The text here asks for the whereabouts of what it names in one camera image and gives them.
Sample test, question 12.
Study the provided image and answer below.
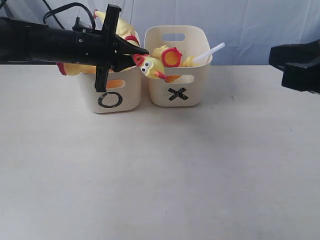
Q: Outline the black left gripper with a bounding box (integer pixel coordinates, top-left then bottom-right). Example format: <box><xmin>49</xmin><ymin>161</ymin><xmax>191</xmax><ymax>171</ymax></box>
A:
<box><xmin>49</xmin><ymin>4</ymin><xmax>122</xmax><ymax>92</ymax></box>

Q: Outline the yellow rubber chicken front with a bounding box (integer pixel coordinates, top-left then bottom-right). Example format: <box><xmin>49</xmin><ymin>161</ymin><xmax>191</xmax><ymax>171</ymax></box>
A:
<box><xmin>56</xmin><ymin>62</ymin><xmax>96</xmax><ymax>76</ymax></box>

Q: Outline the yellow rubber chicken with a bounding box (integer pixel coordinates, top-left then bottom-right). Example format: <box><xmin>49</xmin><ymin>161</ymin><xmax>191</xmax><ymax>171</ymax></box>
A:
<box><xmin>94</xmin><ymin>9</ymin><xmax>168</xmax><ymax>82</ymax></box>
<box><xmin>56</xmin><ymin>62</ymin><xmax>96</xmax><ymax>76</ymax></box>

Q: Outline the headless yellow rubber chicken body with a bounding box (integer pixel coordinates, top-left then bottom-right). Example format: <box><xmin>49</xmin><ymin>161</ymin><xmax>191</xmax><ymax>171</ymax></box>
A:
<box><xmin>149</xmin><ymin>45</ymin><xmax>182</xmax><ymax>83</ymax></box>

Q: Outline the chicken head with white squeaker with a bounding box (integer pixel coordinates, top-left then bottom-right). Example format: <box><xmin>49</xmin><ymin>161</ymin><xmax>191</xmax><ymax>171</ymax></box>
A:
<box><xmin>181</xmin><ymin>42</ymin><xmax>226</xmax><ymax>67</ymax></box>

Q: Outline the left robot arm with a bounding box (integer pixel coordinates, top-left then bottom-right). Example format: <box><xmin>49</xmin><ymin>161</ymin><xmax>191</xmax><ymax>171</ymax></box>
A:
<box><xmin>0</xmin><ymin>4</ymin><xmax>122</xmax><ymax>93</ymax></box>

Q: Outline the cream bin marked O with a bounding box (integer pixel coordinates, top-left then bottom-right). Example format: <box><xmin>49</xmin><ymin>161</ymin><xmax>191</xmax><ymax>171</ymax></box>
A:
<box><xmin>75</xmin><ymin>66</ymin><xmax>142</xmax><ymax>114</ymax></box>

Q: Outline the blue backdrop curtain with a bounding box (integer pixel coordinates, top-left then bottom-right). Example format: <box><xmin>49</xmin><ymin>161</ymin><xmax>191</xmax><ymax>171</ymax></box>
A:
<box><xmin>0</xmin><ymin>0</ymin><xmax>320</xmax><ymax>66</ymax></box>

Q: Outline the cream bin marked X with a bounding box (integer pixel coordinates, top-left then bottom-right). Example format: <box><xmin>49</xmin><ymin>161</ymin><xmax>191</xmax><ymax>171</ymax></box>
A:
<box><xmin>144</xmin><ymin>25</ymin><xmax>213</xmax><ymax>107</ymax></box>

